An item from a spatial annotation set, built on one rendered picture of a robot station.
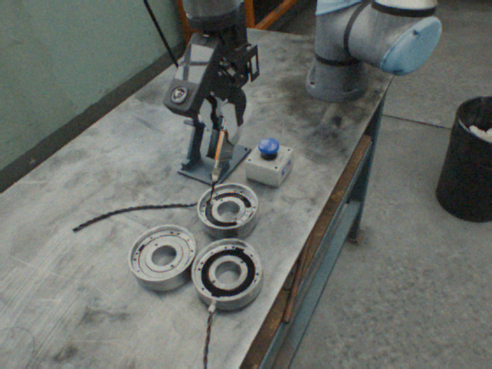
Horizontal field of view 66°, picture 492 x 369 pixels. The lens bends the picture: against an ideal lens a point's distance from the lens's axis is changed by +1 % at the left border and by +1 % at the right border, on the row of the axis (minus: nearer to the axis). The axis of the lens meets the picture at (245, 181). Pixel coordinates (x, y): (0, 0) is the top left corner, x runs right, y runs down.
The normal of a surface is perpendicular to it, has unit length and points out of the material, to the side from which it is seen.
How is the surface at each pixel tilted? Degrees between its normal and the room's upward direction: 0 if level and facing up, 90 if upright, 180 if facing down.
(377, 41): 79
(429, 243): 0
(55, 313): 0
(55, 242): 0
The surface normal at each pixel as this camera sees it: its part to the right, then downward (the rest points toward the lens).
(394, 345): -0.08, -0.72
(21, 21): 0.87, 0.29
